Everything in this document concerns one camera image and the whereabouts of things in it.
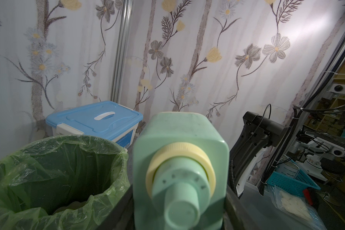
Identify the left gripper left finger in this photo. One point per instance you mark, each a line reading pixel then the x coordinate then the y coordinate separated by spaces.
pixel 122 215

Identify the green bagged trash bin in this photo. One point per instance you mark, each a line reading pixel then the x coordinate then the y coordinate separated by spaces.
pixel 62 183

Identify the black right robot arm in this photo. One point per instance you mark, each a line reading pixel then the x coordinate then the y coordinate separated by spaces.
pixel 258 133

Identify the blue lidded storage box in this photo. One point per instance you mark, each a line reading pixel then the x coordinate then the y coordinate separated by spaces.
pixel 107 120

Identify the green yellow pencil sharpener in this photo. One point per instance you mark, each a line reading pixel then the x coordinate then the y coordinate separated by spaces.
pixel 180 172

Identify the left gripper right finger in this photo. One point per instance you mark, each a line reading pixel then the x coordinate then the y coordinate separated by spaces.
pixel 235 216

